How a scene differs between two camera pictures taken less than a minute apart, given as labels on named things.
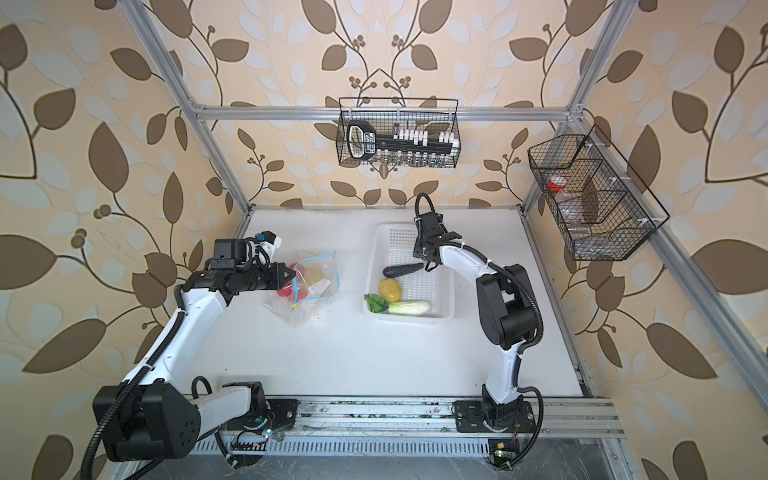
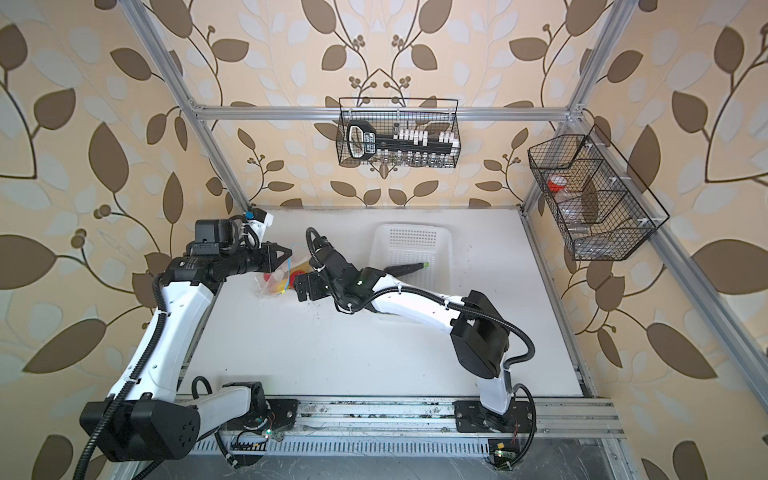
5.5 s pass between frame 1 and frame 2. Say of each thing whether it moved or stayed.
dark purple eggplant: stayed
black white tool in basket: stayed
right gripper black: moved
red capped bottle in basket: stayed
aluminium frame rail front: stayed
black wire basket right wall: stayed
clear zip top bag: moved
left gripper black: moved
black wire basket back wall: stayed
